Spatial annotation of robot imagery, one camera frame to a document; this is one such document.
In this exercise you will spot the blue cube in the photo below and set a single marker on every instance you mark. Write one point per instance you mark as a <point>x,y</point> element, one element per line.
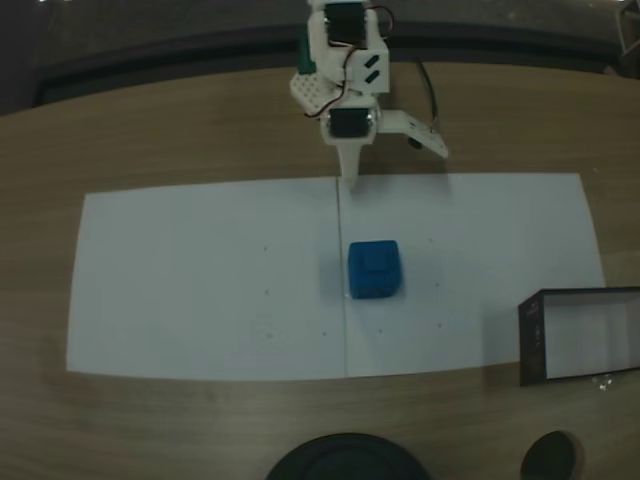
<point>375,270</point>

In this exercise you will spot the dark box white inside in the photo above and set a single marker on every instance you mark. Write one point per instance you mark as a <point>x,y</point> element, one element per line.
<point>532,335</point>

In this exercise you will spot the green table clamp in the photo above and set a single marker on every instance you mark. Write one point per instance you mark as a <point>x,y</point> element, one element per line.
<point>305,55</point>

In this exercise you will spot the white paper sheet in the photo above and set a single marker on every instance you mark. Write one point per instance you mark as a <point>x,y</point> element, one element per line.
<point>475,240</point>
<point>200,280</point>

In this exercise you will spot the large black round object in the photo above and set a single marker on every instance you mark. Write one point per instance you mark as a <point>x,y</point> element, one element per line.
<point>345,460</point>

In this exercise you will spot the small dark round object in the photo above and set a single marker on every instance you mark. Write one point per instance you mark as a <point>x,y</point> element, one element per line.
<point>550,457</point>

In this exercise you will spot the dark frame in background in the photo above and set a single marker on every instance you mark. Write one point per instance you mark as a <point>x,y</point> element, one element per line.
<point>630,30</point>

